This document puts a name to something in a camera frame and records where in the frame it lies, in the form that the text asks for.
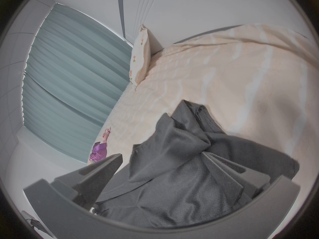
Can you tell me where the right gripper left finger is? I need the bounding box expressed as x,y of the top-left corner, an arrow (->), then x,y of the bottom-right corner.
53,153 -> 123,210

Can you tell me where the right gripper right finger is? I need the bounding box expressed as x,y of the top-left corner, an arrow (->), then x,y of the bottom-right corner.
202,151 -> 271,200

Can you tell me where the black T-shirt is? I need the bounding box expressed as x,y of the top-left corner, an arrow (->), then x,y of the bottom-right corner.
93,100 -> 300,228

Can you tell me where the bed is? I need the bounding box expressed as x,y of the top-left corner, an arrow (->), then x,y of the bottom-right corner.
87,0 -> 319,217

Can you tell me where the purple garment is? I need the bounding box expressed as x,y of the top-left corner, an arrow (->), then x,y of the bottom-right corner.
90,141 -> 108,162

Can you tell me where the blue-green curtain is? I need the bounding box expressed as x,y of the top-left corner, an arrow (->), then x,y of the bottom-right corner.
21,3 -> 134,163

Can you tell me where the white printed pillow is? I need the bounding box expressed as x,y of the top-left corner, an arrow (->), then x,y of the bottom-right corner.
129,25 -> 152,86

